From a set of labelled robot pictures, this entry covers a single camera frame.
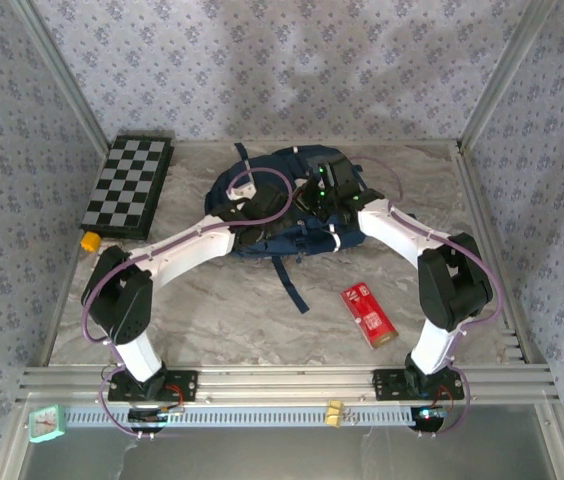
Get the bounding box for navy student backpack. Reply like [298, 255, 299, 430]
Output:
[204, 142, 386, 315]

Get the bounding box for red carton box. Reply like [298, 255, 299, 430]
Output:
[340, 281, 399, 350]

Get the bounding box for black grey chessboard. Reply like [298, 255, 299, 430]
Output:
[79, 134, 176, 240]

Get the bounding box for yellow binder clip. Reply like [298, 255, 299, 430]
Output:
[326, 398, 349, 429]

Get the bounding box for small circuit board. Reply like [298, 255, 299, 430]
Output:
[410, 405, 449, 432]
[128, 407, 187, 426]

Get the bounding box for grey metal shelf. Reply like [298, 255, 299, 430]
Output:
[11, 403, 564, 480]

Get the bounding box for teal alarm clock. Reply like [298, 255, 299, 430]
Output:
[28, 404, 67, 444]

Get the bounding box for slotted aluminium table rail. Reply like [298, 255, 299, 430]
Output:
[454, 142, 533, 364]

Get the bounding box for long aluminium frame rail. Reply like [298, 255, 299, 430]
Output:
[15, 363, 561, 405]

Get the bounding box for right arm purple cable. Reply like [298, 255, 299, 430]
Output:
[349, 157, 506, 440]

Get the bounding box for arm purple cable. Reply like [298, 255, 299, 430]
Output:
[349, 157, 506, 440]
[81, 167, 296, 441]

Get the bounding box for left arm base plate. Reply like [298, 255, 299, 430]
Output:
[107, 368, 199, 403]

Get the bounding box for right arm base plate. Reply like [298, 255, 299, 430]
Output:
[372, 368, 465, 402]

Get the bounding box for aluminium frame post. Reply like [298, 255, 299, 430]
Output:
[9, 0, 113, 154]
[456, 0, 558, 154]

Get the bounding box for grey slotted cable duct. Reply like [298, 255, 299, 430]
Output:
[64, 405, 419, 428]

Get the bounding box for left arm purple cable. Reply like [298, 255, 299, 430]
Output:
[81, 167, 296, 441]

